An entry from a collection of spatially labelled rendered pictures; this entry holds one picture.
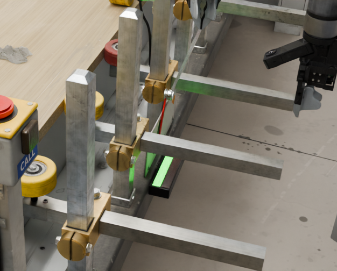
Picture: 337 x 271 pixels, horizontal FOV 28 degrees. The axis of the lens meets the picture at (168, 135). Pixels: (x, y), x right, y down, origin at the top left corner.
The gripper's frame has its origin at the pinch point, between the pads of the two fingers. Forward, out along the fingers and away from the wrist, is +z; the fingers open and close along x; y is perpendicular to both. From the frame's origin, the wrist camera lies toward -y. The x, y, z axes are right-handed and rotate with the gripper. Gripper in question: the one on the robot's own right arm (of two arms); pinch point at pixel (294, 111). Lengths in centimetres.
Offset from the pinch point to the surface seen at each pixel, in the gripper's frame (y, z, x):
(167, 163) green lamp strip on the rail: -26.0, 12.0, -13.2
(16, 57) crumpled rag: -61, -9, -15
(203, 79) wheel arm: -21.8, -3.8, 0.1
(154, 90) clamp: -31.0, -3.6, -8.5
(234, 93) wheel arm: -14.0, -2.5, -1.5
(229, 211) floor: -17, 82, 60
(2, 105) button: -30, -41, -80
